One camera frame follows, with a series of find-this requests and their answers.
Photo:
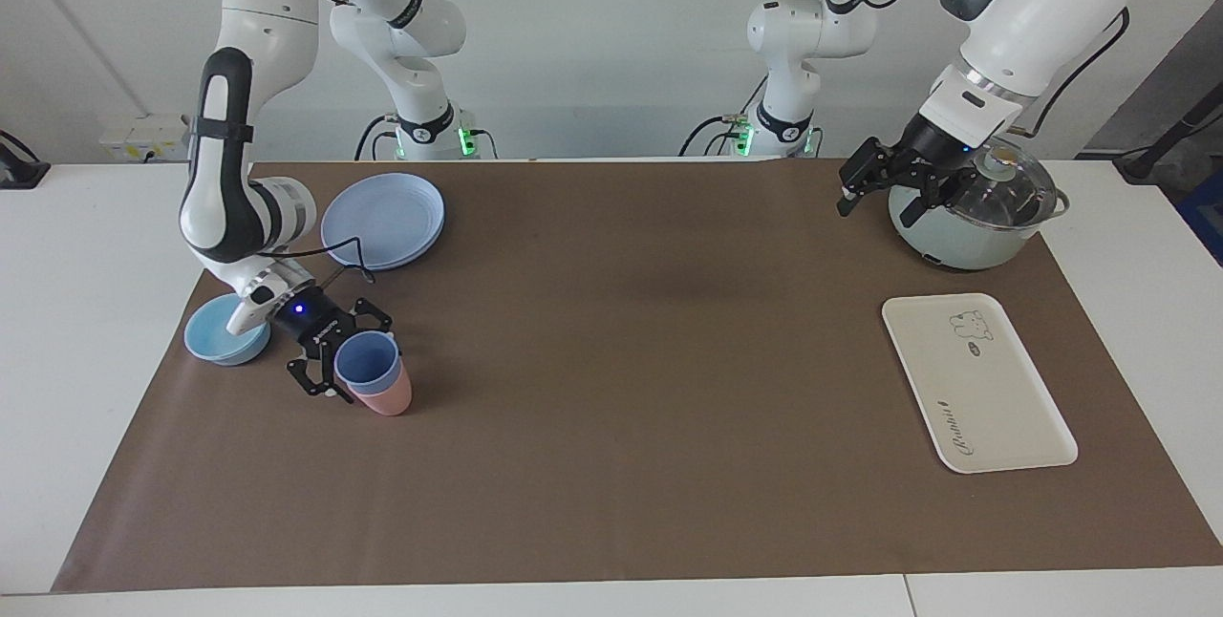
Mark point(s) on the pink plastic cup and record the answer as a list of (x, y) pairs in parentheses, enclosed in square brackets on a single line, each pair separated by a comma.
[(387, 400)]

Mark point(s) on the lavender blue plate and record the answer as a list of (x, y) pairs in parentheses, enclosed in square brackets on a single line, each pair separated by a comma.
[(387, 216)]

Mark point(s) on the mint green electric pot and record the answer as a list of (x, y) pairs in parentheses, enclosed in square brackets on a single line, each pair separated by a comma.
[(955, 244)]

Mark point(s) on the cream tray with bear print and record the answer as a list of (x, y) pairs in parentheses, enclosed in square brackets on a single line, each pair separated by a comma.
[(975, 388)]

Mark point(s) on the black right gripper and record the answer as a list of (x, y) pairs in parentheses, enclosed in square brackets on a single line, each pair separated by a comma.
[(313, 326)]

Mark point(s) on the white wall socket box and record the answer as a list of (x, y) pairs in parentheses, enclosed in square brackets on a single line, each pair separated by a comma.
[(143, 139)]

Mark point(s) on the black clamp mount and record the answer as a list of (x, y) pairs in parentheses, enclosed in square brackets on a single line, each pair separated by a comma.
[(19, 168)]

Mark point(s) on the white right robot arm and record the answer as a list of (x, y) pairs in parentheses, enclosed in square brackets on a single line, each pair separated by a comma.
[(263, 25)]

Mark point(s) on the blue ribbed plastic cup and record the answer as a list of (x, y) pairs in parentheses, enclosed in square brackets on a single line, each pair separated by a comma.
[(368, 359)]

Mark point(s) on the blue crate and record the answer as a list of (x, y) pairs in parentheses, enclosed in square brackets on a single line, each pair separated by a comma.
[(1206, 216)]

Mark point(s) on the light blue bowl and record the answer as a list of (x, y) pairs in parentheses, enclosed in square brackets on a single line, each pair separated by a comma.
[(210, 342)]

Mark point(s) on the brown table mat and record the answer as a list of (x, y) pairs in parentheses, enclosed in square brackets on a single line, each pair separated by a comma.
[(621, 407)]

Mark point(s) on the glass pot lid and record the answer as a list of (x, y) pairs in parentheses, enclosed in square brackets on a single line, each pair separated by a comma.
[(1013, 192)]

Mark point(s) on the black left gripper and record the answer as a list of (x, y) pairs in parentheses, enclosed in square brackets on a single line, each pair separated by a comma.
[(932, 149)]

